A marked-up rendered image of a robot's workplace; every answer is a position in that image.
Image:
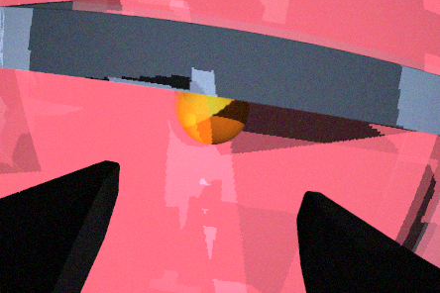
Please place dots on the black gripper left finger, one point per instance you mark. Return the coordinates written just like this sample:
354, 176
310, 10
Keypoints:
50, 234

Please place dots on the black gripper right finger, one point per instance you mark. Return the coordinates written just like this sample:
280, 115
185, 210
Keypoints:
340, 253

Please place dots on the clear glass l-shaped wall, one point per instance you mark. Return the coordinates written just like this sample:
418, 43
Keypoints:
428, 244

